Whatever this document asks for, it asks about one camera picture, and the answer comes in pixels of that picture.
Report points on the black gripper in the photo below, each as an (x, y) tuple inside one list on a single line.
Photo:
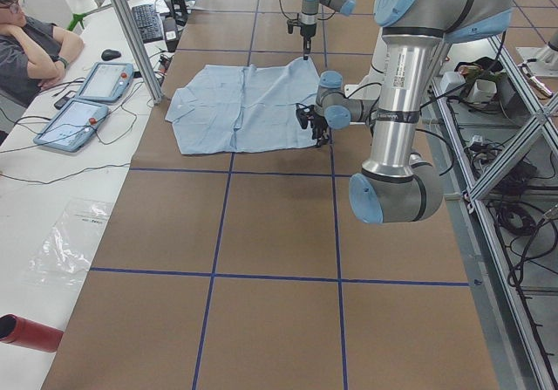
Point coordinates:
[(318, 126), (307, 33)]

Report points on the light blue button shirt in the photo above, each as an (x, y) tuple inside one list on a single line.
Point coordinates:
[(243, 108)]

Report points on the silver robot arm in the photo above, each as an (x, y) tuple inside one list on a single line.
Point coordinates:
[(311, 7), (395, 184)]

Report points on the black computer keyboard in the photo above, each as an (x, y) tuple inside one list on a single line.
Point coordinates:
[(148, 22)]

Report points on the black computer mouse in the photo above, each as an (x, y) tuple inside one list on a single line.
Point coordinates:
[(110, 54)]

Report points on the far blue teach pendant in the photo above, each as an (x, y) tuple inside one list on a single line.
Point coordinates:
[(106, 82)]

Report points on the blue teach pendant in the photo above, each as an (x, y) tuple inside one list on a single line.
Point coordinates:
[(73, 126), (106, 82)]

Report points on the near blue teach pendant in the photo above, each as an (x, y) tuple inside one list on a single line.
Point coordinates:
[(73, 126)]

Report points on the seated person grey shirt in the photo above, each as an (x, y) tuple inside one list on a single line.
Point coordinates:
[(34, 55)]

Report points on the clear plastic bag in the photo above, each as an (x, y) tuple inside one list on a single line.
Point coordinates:
[(65, 256)]

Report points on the red cylinder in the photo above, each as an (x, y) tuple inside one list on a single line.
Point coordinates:
[(26, 333)]

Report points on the white camera mast base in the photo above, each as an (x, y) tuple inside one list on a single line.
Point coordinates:
[(370, 85)]

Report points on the aluminium frame rack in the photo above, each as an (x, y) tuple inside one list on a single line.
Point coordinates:
[(503, 156)]

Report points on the aluminium frame post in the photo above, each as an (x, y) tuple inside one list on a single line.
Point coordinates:
[(138, 49)]

